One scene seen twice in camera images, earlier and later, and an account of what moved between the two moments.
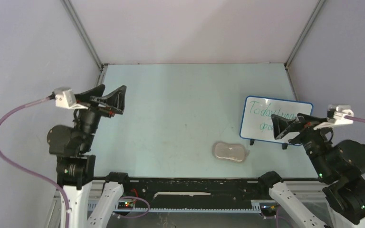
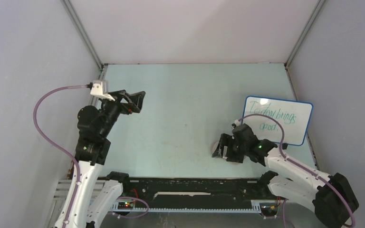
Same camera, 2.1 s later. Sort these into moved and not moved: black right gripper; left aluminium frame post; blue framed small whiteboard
Moved: black right gripper
Not moved: left aluminium frame post; blue framed small whiteboard
